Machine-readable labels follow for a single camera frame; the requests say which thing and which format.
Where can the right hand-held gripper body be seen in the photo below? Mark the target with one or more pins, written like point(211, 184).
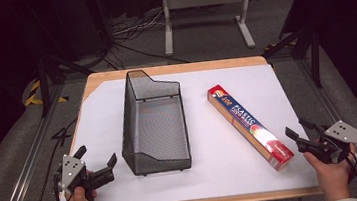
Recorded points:
point(335, 141)

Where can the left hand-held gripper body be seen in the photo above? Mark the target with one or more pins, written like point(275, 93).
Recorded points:
point(73, 173)

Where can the long plastic wrap box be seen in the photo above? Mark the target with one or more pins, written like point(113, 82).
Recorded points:
point(249, 126)

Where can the person's right hand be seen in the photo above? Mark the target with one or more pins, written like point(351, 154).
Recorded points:
point(332, 178)

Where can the yellow black hazard tape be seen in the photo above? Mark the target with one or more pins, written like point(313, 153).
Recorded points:
point(33, 95)

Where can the white paper sheet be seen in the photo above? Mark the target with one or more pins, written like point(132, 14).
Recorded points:
point(220, 169)

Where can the black metal stand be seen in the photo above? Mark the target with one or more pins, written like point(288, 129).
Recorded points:
point(308, 43)
point(43, 77)

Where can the aluminium floor rail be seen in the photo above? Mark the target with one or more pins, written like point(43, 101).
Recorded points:
point(335, 110)
point(20, 177)

